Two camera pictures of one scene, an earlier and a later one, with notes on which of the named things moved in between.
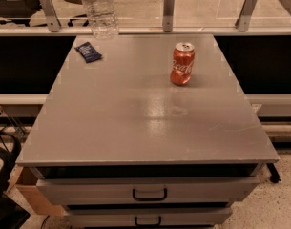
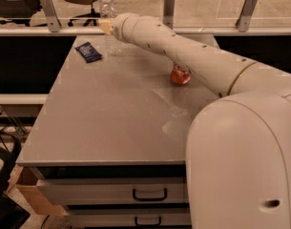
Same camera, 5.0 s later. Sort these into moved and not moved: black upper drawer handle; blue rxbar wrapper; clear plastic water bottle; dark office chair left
Moved: clear plastic water bottle
Not moved: blue rxbar wrapper; black upper drawer handle; dark office chair left
